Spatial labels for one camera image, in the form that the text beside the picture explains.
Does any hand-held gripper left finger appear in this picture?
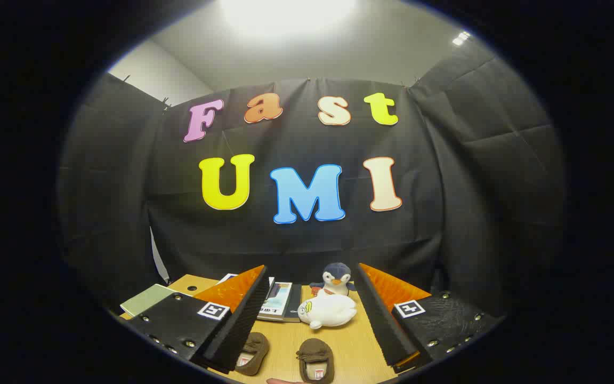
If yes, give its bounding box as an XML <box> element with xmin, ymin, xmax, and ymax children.
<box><xmin>125</xmin><ymin>265</ymin><xmax>271</xmax><ymax>375</ymax></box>

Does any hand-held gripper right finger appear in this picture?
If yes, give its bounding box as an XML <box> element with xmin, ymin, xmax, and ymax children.
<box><xmin>354</xmin><ymin>261</ymin><xmax>504</xmax><ymax>374</ymax></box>

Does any brown fuzzy shoe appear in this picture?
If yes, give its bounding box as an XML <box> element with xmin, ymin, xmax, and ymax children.
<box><xmin>295</xmin><ymin>338</ymin><xmax>335</xmax><ymax>383</ymax></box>
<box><xmin>235</xmin><ymin>332</ymin><xmax>270</xmax><ymax>377</ymax></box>

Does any green fabric storage box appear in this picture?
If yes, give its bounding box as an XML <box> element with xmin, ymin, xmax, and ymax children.
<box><xmin>120</xmin><ymin>284</ymin><xmax>191</xmax><ymax>318</ymax></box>

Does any sky cover book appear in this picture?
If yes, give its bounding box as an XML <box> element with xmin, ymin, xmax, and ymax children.
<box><xmin>258</xmin><ymin>281</ymin><xmax>303</xmax><ymax>323</ymax></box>

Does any white plush toy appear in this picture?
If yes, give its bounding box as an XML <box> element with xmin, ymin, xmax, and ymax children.
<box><xmin>297</xmin><ymin>292</ymin><xmax>358</xmax><ymax>330</ymax></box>

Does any penguin plush toy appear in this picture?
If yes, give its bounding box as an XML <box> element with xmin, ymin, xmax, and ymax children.
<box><xmin>310</xmin><ymin>262</ymin><xmax>356</xmax><ymax>297</ymax></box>

